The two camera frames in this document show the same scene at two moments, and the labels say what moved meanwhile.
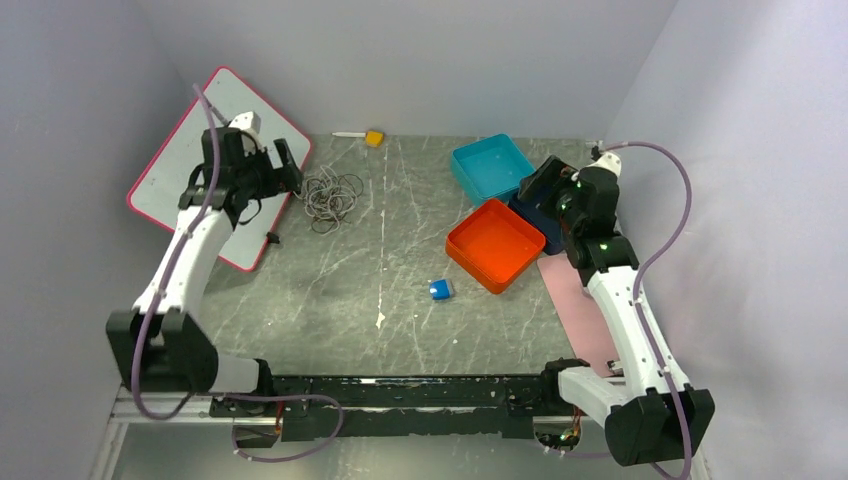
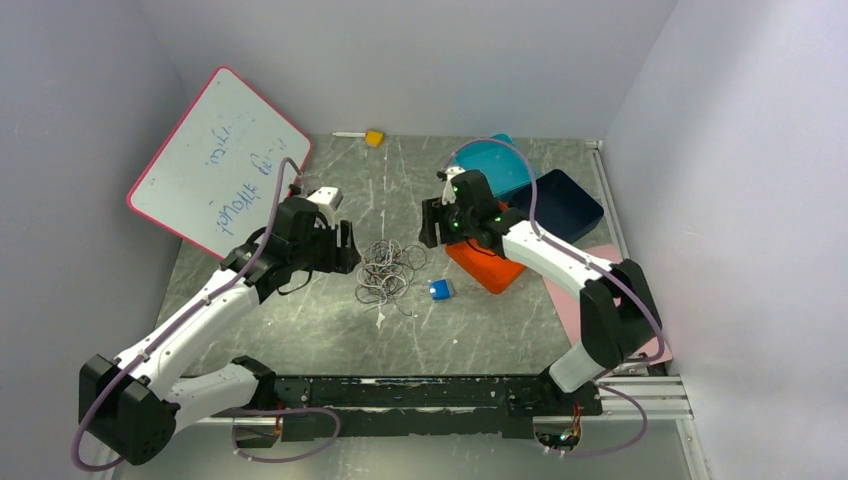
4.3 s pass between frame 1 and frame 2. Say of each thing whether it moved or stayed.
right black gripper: moved
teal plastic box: stayed
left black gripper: moved
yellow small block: stayed
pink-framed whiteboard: stayed
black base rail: stayed
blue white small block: stayed
